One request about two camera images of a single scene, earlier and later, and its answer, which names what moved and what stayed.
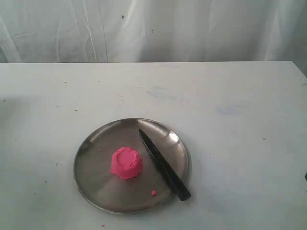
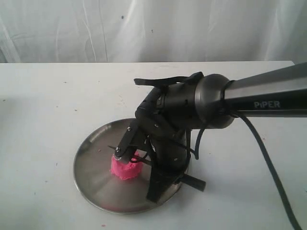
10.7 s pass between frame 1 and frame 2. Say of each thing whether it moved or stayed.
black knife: moved
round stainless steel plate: stayed
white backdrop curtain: stayed
